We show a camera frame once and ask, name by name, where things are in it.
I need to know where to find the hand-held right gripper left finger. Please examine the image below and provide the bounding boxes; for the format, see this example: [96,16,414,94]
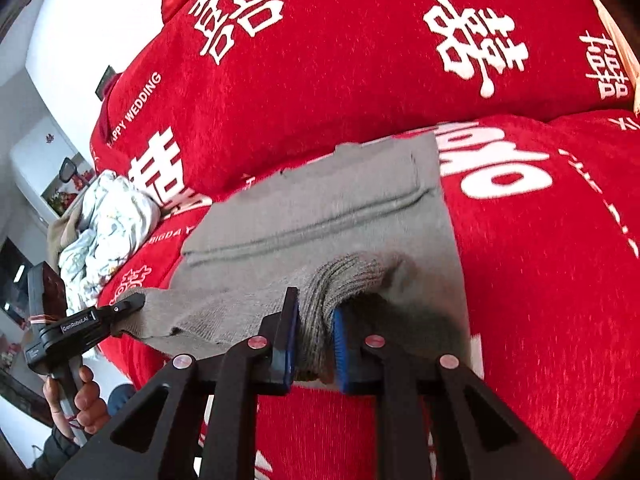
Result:
[55,287,302,480]

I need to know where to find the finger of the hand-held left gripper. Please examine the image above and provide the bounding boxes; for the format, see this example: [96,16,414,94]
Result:
[110,293,146,334]

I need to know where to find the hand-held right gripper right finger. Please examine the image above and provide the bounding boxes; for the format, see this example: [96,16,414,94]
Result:
[330,307,574,480]

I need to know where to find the grey knit sweater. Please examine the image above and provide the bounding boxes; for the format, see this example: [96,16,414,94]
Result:
[107,132,487,385]

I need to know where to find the person's left forearm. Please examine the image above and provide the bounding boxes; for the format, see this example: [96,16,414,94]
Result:
[30,422,92,480]

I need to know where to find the person's left hand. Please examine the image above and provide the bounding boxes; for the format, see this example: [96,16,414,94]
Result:
[44,365,109,436]

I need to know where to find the white floral cloth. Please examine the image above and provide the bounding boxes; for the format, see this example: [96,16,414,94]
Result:
[57,170,162,312]

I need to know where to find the person's blue trousers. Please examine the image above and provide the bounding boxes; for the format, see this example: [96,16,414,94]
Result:
[106,384,137,417]

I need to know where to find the beige cloth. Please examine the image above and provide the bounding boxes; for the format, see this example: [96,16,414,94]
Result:
[47,200,87,274]

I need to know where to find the white cabinet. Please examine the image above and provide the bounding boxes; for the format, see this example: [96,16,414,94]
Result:
[10,115,97,224]

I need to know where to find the red printed sofa cover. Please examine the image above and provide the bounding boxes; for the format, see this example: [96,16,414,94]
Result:
[90,0,640,480]

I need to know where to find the cream crumpled cloth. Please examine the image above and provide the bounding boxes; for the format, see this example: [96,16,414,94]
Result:
[589,0,640,117]

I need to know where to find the dark wall socket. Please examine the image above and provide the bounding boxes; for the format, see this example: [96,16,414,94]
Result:
[94,65,117,102]

